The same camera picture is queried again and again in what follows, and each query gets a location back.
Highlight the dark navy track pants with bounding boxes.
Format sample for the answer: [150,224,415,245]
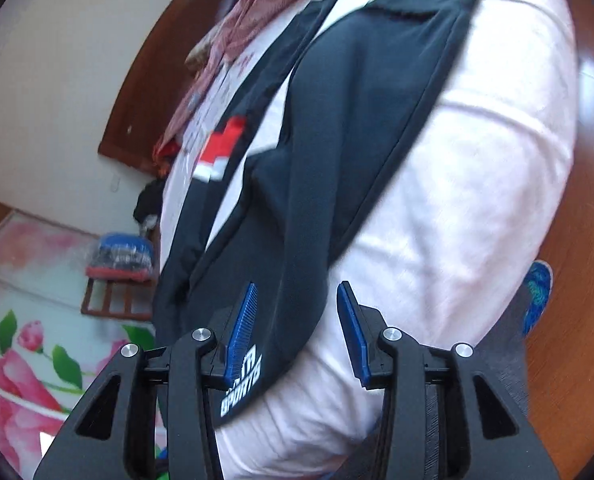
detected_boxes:
[153,0,477,422]

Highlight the black clothing pile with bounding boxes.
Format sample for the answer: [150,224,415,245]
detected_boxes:
[133,178,166,224]

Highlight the wooden chair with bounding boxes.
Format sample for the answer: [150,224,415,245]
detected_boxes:
[80,278,156,322]

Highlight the floral sliding wardrobe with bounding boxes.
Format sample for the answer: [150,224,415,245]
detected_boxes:
[0,212,155,479]

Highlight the blue patterned slipper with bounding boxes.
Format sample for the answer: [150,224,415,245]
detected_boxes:
[523,260,554,336]

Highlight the bagged clothes bundle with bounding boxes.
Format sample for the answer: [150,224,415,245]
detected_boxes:
[85,233,155,283]

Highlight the white floral bed mattress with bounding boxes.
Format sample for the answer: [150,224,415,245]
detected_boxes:
[160,0,577,479]

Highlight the red pillow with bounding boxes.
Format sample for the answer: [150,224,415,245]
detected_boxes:
[153,140,181,164]

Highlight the dark wooden headboard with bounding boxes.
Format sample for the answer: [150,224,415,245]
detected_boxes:
[97,0,239,174]

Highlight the pink patterned blanket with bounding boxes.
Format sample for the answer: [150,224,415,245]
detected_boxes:
[155,0,296,146]

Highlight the white wall socket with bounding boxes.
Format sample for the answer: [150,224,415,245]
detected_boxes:
[109,176,120,193]

